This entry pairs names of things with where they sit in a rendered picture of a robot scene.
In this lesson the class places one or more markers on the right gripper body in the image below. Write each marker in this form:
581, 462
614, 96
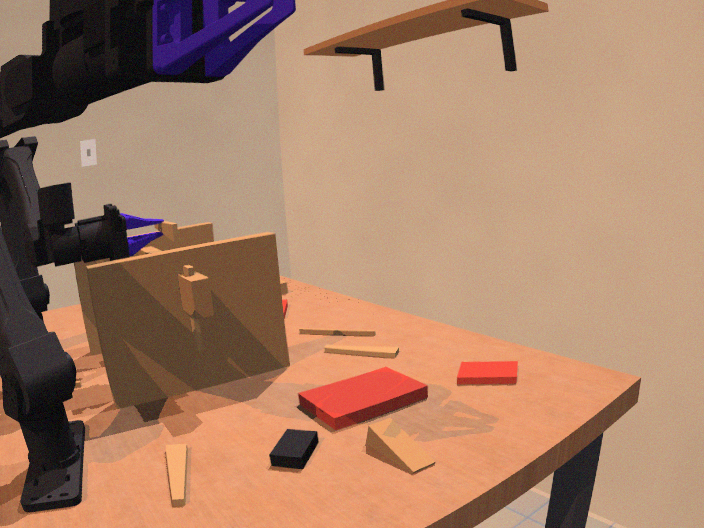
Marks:
128, 39

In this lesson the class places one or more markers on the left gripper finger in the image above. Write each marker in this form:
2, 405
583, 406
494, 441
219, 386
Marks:
141, 241
132, 223

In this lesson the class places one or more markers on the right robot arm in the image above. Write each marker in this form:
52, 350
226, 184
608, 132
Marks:
37, 371

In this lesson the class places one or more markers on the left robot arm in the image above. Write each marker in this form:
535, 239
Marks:
19, 208

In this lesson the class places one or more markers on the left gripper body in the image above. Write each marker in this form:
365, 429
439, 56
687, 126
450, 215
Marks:
104, 238

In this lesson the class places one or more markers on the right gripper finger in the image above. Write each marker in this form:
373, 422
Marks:
224, 58
175, 48

